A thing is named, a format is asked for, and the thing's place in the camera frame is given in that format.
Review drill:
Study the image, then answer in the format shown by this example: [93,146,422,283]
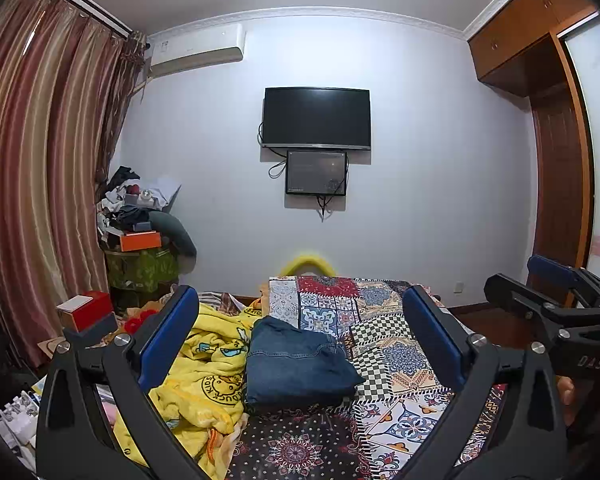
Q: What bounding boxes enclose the red plush toy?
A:
[124,309,170,335]

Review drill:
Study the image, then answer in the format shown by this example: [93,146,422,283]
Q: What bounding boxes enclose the green cloth covered cabinet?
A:
[104,245,181,311]

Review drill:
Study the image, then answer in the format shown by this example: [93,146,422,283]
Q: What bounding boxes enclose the dark grey box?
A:
[75,311,119,349]

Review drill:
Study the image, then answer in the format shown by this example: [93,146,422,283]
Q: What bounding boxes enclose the pile of clothes and papers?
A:
[96,165,183,248]

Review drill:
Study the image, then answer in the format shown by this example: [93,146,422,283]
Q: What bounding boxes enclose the orange box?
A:
[119,230,163,253]

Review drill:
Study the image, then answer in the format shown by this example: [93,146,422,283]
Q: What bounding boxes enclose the yellow duck print blanket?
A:
[111,296,262,480]

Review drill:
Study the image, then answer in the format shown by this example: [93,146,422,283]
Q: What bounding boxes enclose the person's right hand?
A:
[555,374,579,418]

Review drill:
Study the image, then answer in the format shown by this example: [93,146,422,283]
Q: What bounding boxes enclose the white sliding wardrobe door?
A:
[562,12,600,286]

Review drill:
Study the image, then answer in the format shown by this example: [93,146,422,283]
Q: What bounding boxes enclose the striped brown curtain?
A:
[0,0,148,361]

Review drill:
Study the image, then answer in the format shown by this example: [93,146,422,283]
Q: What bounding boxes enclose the red and white box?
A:
[56,290,114,334]

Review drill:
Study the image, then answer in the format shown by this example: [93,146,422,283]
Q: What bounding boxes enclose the black wall television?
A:
[261,87,372,152]

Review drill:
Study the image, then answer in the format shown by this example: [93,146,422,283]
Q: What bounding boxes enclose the patchwork patterned bedspread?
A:
[225,275,511,480]

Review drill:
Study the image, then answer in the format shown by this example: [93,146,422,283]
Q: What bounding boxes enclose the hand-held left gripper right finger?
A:
[395,285,567,480]

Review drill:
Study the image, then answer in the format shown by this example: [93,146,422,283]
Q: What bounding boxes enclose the small black wall monitor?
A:
[285,149,348,196]

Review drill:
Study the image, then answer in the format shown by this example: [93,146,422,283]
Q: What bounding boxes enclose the white air conditioner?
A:
[147,24,247,79]

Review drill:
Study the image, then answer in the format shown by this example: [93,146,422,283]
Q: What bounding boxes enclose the dark grey neck pillow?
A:
[147,210,198,260]

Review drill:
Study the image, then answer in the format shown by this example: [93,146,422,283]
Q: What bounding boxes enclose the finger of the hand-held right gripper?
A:
[526,255,600,313]
[484,273,600,335]

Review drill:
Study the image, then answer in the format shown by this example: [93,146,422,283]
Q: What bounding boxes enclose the blue denim jacket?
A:
[244,316,367,410]

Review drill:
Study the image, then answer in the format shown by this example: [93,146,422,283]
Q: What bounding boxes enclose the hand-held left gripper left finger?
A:
[36,285,211,480]

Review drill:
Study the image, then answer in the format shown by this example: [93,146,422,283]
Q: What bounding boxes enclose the wooden overhead cabinet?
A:
[467,0,600,98]

